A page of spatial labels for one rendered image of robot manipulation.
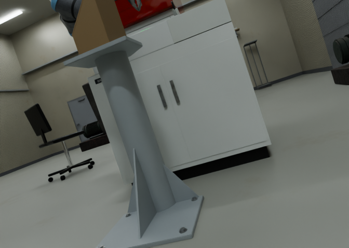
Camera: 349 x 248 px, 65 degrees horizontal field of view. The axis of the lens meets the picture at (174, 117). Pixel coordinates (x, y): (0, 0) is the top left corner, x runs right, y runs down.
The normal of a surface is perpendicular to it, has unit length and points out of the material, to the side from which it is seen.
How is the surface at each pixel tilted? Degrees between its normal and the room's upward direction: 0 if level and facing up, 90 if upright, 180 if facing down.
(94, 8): 90
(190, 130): 90
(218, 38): 90
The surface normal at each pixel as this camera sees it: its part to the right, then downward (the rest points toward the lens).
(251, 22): -0.22, 0.12
